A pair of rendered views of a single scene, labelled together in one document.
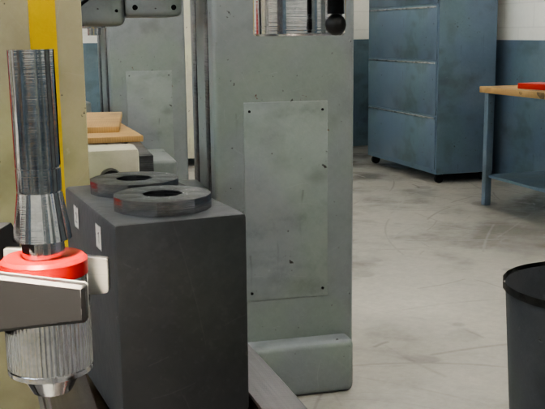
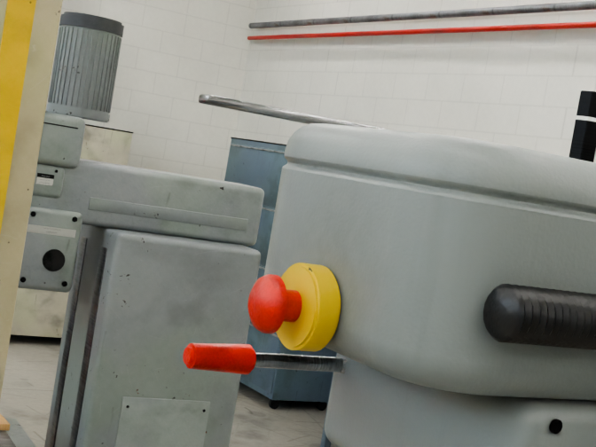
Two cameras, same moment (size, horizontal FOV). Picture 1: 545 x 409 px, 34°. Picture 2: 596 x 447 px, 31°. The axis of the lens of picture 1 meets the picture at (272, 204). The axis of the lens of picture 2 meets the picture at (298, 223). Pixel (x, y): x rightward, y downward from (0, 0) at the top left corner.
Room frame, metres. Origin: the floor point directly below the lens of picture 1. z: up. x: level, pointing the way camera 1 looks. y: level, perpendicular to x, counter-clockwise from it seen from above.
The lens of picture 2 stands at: (-0.32, 0.38, 1.85)
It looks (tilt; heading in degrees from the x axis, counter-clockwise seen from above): 3 degrees down; 348
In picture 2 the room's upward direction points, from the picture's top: 10 degrees clockwise
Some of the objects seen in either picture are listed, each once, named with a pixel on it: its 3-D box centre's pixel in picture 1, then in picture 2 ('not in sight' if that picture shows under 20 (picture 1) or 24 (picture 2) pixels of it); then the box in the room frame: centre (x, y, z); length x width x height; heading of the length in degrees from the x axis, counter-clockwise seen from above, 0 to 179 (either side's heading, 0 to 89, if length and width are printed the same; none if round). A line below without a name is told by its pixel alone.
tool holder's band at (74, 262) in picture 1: (44, 264); not in sight; (0.48, 0.13, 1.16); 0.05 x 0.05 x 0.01
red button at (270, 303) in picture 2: not in sight; (276, 304); (0.40, 0.23, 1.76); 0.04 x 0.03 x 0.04; 18
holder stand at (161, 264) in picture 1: (150, 285); not in sight; (0.86, 0.12, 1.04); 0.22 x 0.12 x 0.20; 23
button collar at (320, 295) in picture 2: not in sight; (306, 307); (0.40, 0.20, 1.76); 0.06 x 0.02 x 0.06; 18
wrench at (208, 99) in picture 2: not in sight; (339, 124); (0.54, 0.17, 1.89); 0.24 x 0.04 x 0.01; 105
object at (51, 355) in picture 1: (48, 320); not in sight; (0.48, 0.13, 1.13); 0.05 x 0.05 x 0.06
